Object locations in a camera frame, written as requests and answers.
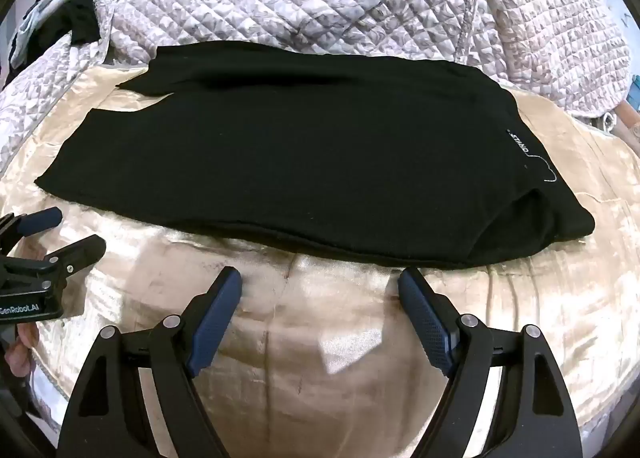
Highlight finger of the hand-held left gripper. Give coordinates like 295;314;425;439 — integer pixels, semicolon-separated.
44;234;107;275
0;207;63;251

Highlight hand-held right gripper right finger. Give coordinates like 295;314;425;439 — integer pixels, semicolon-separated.
397;267;583;458

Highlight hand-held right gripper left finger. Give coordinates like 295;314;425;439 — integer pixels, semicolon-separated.
57;265;243;458

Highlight black pants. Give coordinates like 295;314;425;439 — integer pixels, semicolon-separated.
34;42;596;269

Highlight person's left hand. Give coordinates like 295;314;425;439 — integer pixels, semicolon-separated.
4;324;41;375

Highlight beige satin sheet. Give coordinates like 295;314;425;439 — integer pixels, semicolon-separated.
0;63;640;458

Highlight black garment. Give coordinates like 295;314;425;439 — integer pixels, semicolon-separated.
64;0;109;46

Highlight blue object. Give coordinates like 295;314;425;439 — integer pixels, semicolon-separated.
624;72;640;115

